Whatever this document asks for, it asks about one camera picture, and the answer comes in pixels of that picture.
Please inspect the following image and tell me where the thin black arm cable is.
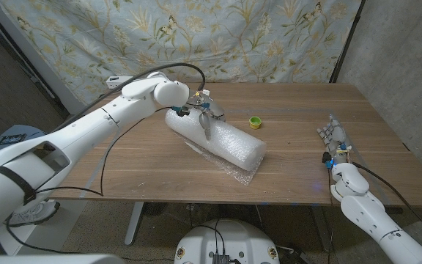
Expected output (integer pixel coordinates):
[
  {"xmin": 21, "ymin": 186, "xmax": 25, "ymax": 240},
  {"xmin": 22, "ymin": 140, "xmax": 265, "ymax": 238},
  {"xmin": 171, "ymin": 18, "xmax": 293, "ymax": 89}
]
[
  {"xmin": 327, "ymin": 167, "xmax": 335, "ymax": 264},
  {"xmin": 34, "ymin": 106, "xmax": 174, "ymax": 197}
]

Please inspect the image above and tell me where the metal table leg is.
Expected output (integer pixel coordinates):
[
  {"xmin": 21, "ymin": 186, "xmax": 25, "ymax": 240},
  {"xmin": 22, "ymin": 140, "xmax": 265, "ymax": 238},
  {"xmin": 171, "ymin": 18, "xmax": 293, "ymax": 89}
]
[
  {"xmin": 124, "ymin": 201, "xmax": 145, "ymax": 246},
  {"xmin": 310, "ymin": 205, "xmax": 335, "ymax": 253}
]

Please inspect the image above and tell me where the grey backdrop frame post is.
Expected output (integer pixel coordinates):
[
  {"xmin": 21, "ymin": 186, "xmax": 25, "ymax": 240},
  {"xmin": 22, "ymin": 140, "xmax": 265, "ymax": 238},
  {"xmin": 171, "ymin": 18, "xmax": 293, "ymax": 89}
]
[{"xmin": 0, "ymin": 0, "xmax": 89, "ymax": 115}]

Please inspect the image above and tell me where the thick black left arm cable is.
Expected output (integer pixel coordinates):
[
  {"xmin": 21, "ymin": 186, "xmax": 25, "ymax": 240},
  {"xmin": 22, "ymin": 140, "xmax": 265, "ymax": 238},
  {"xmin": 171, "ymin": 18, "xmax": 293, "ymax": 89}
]
[{"xmin": 51, "ymin": 62, "xmax": 207, "ymax": 133}]

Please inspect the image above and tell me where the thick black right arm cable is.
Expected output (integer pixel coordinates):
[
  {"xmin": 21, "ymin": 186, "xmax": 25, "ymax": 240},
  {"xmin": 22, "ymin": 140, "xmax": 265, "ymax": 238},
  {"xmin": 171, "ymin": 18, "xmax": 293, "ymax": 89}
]
[{"xmin": 351, "ymin": 161, "xmax": 422, "ymax": 246}]

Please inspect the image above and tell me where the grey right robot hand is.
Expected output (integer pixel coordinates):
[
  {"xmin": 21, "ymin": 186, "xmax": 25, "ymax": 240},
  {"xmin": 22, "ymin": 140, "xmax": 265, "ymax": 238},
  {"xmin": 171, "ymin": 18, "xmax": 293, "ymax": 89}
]
[{"xmin": 316, "ymin": 114, "xmax": 352, "ymax": 154}]

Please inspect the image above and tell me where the black backdrop stand pole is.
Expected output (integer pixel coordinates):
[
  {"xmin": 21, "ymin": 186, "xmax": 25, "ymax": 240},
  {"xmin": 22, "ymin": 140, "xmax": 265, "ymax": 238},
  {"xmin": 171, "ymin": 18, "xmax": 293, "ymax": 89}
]
[{"xmin": 329, "ymin": 0, "xmax": 366, "ymax": 84}]

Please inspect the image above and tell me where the small black electronics box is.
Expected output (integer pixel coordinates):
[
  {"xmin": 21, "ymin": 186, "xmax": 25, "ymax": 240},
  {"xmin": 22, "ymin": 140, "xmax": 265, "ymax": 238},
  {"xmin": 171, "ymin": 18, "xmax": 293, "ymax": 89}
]
[{"xmin": 212, "ymin": 252, "xmax": 231, "ymax": 264}]

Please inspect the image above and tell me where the black base cable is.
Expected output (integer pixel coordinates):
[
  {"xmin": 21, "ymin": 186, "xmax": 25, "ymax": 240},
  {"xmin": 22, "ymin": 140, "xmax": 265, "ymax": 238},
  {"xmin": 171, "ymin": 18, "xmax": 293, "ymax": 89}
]
[{"xmin": 190, "ymin": 219, "xmax": 226, "ymax": 256}]

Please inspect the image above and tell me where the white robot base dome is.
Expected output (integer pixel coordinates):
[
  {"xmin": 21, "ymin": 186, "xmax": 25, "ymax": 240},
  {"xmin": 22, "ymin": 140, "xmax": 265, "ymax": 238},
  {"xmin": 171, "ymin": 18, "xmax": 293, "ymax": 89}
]
[{"xmin": 174, "ymin": 219, "xmax": 281, "ymax": 264}]

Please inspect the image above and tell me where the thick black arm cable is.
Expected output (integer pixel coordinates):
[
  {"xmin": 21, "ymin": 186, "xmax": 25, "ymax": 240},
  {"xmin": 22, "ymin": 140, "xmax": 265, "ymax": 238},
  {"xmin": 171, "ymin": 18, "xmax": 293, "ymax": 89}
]
[
  {"xmin": 351, "ymin": 161, "xmax": 422, "ymax": 246},
  {"xmin": 51, "ymin": 62, "xmax": 207, "ymax": 133}
]

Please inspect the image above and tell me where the bubble wrap roll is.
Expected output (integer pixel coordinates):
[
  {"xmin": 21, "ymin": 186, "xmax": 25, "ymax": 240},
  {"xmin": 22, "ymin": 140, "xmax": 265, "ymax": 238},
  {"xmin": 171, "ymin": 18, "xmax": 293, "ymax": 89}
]
[{"xmin": 164, "ymin": 108, "xmax": 267, "ymax": 186}]

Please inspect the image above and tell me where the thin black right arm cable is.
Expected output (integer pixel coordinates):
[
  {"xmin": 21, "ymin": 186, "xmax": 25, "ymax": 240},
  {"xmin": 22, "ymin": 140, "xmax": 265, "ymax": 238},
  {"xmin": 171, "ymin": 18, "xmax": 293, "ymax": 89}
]
[{"xmin": 327, "ymin": 167, "xmax": 335, "ymax": 264}]

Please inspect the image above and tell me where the blue grey bin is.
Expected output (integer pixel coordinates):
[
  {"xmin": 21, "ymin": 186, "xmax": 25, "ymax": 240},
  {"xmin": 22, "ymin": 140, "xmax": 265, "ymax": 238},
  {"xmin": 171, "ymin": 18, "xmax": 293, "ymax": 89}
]
[{"xmin": 0, "ymin": 124, "xmax": 48, "ymax": 162}]

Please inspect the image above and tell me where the floral printed backdrop cloth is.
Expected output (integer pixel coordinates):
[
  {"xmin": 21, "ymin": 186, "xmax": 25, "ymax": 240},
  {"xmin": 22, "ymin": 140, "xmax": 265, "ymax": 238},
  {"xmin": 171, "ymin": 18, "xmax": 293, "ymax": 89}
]
[{"xmin": 0, "ymin": 0, "xmax": 363, "ymax": 107}]

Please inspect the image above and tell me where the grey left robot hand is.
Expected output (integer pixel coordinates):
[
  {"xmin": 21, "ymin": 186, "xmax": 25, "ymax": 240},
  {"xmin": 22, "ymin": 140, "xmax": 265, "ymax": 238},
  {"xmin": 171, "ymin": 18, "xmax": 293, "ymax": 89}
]
[{"xmin": 192, "ymin": 92, "xmax": 227, "ymax": 141}]

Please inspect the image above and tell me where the white power strip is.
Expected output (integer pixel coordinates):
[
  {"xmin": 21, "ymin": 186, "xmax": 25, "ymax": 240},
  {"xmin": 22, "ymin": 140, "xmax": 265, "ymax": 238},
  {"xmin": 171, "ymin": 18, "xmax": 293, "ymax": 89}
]
[{"xmin": 105, "ymin": 75, "xmax": 136, "ymax": 90}]

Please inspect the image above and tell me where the grey sneaker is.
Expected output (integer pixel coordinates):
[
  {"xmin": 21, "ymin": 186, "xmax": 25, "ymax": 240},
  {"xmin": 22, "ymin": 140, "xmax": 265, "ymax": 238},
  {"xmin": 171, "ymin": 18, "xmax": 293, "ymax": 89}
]
[{"xmin": 8, "ymin": 199, "xmax": 61, "ymax": 227}]

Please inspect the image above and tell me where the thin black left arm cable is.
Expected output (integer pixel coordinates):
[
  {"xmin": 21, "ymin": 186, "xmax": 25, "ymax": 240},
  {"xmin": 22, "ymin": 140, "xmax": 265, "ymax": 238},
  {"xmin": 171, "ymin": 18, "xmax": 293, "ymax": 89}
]
[{"xmin": 34, "ymin": 106, "xmax": 174, "ymax": 197}]

